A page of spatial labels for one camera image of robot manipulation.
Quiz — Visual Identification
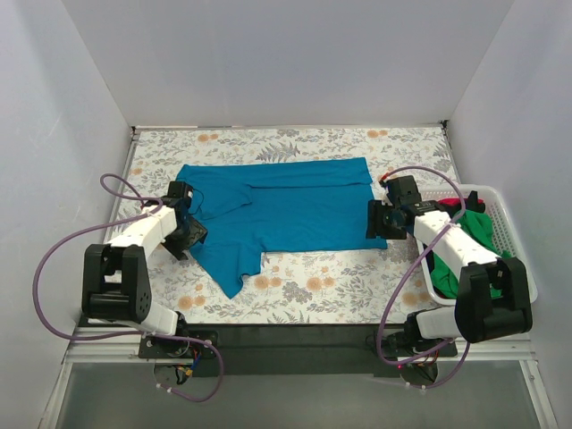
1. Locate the blue t shirt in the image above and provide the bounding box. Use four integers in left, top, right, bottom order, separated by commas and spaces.
176, 157, 387, 299

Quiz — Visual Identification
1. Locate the green t shirt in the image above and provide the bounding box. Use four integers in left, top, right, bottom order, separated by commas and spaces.
429, 209, 515, 300

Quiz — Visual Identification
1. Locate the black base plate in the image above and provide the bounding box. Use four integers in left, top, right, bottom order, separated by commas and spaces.
138, 324, 438, 377

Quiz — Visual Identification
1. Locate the white plastic laundry basket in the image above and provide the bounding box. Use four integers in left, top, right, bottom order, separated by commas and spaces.
420, 184, 538, 307

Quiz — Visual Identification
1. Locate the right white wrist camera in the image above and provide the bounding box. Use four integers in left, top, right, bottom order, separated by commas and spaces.
378, 172, 392, 198

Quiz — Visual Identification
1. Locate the black t shirt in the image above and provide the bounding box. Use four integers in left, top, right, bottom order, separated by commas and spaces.
465, 190, 486, 214

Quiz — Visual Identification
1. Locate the floral patterned table mat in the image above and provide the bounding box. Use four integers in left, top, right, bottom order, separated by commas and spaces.
124, 127, 458, 324

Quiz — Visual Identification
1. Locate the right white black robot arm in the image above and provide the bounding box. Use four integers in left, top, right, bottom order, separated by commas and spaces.
366, 175, 533, 356

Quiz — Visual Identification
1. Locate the aluminium frame rail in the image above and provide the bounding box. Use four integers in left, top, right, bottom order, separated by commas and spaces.
64, 333, 141, 364

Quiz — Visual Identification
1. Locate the magenta t shirt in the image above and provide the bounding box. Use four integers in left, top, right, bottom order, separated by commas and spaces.
438, 198, 461, 217

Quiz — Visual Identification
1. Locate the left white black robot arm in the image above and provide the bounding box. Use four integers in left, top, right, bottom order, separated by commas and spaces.
81, 181, 207, 358

